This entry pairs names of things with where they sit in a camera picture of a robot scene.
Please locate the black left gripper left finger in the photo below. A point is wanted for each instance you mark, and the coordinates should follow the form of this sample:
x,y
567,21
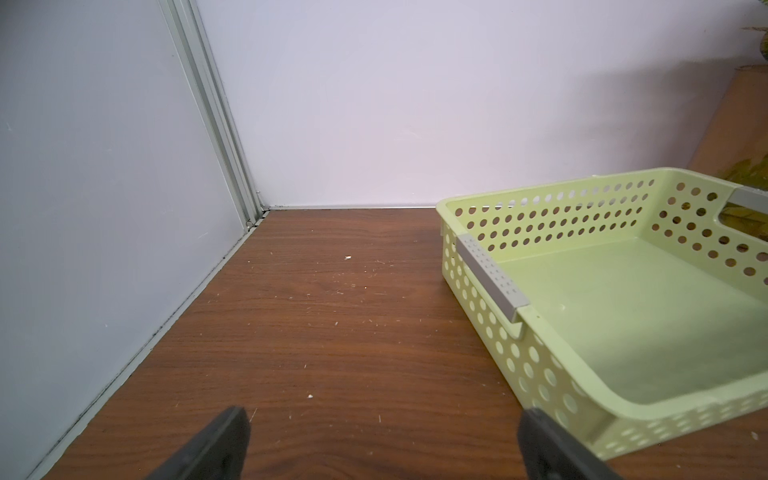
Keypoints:
x,y
218,451

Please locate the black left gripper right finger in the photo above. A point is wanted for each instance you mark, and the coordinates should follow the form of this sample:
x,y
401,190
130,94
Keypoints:
x,y
551,452

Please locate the light green perforated storage basket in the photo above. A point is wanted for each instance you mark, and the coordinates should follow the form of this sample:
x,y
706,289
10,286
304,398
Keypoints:
x,y
623,306

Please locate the amber vase with artificial plants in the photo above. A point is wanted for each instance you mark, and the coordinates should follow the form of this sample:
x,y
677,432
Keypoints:
x,y
734,146

